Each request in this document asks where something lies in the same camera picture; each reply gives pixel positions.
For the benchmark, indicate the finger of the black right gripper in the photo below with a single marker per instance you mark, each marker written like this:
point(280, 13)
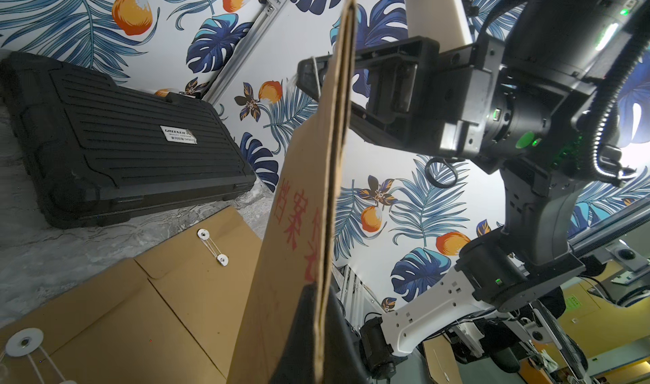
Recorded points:
point(407, 133)
point(311, 73)

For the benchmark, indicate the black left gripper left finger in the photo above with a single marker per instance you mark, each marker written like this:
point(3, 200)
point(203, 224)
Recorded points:
point(296, 365)

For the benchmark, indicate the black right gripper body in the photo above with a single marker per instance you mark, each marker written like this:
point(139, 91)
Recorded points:
point(453, 89)

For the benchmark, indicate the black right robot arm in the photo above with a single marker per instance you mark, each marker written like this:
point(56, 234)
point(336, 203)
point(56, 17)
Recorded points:
point(533, 98)

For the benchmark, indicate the brown kraft file bag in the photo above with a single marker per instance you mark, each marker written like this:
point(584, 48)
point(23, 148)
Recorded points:
point(204, 275)
point(114, 328)
point(297, 249)

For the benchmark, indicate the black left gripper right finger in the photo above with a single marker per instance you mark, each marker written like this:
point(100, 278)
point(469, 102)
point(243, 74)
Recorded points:
point(342, 361)

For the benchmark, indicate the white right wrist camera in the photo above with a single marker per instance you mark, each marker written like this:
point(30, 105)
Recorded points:
point(441, 20)

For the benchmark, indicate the black plastic tool case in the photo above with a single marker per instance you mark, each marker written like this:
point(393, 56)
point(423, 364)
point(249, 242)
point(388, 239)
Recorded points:
point(100, 154)

